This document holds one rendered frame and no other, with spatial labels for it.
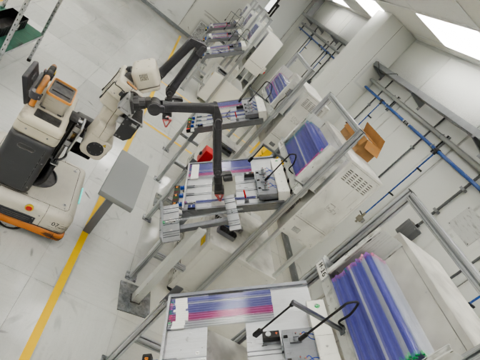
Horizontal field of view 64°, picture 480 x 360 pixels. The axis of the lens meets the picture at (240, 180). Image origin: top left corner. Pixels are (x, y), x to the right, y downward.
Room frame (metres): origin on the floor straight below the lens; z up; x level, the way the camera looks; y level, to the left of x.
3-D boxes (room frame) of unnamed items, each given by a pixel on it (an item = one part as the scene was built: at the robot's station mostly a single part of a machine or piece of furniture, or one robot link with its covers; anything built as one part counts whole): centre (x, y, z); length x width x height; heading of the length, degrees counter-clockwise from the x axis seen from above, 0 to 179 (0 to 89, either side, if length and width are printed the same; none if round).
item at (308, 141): (2.74, -0.22, 1.52); 0.51 x 0.13 x 0.27; 22
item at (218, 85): (7.19, 1.48, 0.95); 1.36 x 0.82 x 1.90; 112
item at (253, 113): (4.10, 0.40, 0.66); 1.01 x 0.73 x 1.31; 112
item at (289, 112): (4.19, 0.22, 0.95); 1.35 x 0.82 x 1.90; 112
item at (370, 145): (2.95, -0.45, 1.82); 0.68 x 0.30 x 0.20; 22
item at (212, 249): (2.84, -0.31, 0.31); 0.70 x 0.65 x 0.62; 22
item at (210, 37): (8.53, 2.03, 0.95); 1.37 x 0.82 x 1.90; 112
